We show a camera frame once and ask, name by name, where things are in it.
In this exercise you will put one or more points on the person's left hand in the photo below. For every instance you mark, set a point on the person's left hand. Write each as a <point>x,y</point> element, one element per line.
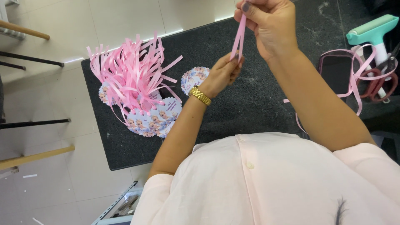
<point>220,76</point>

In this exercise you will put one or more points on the person's right hand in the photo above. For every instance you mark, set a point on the person's right hand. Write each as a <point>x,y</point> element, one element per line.
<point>272,28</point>

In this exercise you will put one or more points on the short pink ribbon strip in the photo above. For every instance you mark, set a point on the short pink ribbon strip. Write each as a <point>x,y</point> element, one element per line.
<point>239,37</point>

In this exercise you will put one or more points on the gold wrist watch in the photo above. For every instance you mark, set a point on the gold wrist watch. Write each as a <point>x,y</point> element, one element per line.
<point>200,95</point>

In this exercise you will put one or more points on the round printed paper tag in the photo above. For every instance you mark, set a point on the round printed paper tag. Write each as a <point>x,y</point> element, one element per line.
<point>192,79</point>

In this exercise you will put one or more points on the phone in pink case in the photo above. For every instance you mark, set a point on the phone in pink case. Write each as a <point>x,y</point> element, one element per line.
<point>336,73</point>

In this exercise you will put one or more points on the pile of pink-ribboned tags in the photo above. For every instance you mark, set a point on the pile of pink-ribboned tags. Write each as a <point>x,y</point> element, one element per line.
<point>137,81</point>

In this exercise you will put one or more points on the long loose pink ribbon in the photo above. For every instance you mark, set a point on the long loose pink ribbon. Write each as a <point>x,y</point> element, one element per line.
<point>354,81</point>

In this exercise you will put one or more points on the teal lint roller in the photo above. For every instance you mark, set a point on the teal lint roller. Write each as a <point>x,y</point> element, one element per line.
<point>373,29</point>

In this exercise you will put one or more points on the light pink shirt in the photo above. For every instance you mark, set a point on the light pink shirt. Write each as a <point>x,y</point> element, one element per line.
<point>268,187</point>

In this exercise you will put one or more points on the grey metal rack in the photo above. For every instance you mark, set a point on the grey metal rack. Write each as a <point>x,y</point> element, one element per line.
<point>120,206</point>

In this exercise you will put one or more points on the wooden chair with black bars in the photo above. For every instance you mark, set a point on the wooden chair with black bars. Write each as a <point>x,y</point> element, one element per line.
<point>34,156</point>
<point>22,29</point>

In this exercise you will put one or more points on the white paper scrap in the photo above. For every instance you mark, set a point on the white paper scrap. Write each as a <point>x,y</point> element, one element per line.
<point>37,221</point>
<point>29,176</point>

